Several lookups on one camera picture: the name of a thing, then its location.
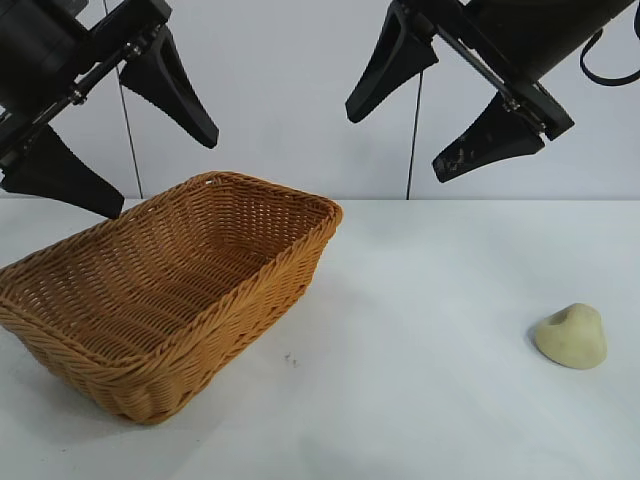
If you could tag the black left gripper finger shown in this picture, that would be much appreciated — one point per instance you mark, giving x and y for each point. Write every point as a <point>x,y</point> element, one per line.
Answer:
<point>65,177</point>
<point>165,90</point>

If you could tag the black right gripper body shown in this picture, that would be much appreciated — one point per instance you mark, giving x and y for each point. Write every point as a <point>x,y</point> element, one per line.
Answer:
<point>530,35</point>

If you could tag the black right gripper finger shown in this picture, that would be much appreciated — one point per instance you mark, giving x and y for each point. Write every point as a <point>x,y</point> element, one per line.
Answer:
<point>490,140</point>
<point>395,70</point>

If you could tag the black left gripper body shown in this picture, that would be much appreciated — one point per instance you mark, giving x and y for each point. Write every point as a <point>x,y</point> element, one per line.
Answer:
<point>35,45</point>

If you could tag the woven wicker basket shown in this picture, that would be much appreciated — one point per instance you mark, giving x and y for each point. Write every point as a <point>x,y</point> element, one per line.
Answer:
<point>150,280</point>

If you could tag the pale egg yolk pastry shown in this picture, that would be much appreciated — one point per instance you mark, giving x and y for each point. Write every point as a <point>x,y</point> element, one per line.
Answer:
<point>570,340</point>

